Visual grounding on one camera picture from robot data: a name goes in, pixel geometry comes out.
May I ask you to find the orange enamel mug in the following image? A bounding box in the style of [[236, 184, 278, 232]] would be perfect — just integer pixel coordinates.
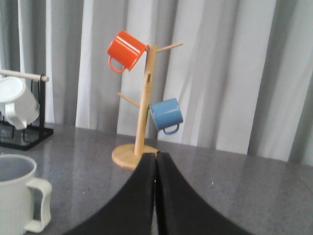
[[107, 30, 148, 73]]

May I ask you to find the wooden mug tree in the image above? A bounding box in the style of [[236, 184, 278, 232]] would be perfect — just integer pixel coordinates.
[[112, 43, 183, 170]]

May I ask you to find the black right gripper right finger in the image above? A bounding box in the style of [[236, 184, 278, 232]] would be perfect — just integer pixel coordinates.
[[156, 152, 249, 235]]

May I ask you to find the grey pleated curtain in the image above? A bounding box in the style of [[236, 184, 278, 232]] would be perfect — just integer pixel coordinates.
[[0, 0, 313, 165]]

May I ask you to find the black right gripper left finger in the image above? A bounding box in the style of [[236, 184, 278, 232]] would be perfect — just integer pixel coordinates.
[[66, 153, 156, 235]]

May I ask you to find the white HOME mug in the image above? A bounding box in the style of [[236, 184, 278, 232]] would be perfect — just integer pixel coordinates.
[[0, 154, 52, 235]]

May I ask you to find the white ribbed mug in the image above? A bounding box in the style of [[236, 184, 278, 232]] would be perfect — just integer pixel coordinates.
[[0, 76, 40, 130]]

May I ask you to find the blue enamel mug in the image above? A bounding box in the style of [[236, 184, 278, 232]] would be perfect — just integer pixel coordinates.
[[149, 98, 183, 135]]

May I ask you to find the black wire mug rack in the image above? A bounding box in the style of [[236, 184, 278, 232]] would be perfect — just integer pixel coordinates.
[[0, 70, 53, 151]]

